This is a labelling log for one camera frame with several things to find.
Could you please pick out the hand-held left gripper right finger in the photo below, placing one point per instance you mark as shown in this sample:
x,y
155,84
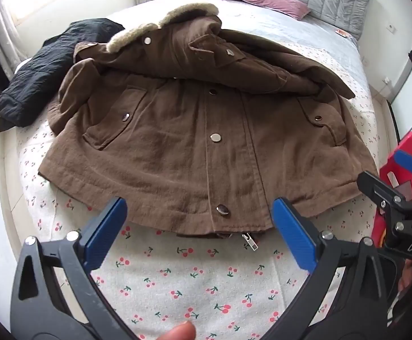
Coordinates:
x,y
293,233

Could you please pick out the small printed card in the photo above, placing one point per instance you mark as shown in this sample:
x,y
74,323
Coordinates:
x,y
343,34

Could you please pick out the black quilted jacket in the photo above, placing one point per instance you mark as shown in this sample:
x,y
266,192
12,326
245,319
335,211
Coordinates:
x,y
32,78

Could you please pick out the bed with light blue sheet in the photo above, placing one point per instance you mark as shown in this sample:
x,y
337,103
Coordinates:
x,y
280,32

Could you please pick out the brown fur-collared coat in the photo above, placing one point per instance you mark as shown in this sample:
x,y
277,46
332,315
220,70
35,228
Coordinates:
x,y
191,120

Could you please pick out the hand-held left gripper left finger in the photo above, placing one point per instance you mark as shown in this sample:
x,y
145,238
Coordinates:
x,y
107,229

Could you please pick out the person's left hand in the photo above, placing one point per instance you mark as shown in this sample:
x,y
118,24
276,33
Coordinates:
x,y
179,332

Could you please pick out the cherry print blanket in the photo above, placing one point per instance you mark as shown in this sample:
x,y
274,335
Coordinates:
x,y
191,290

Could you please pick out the red plastic stool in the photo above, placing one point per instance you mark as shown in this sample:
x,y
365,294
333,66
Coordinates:
x,y
409,141

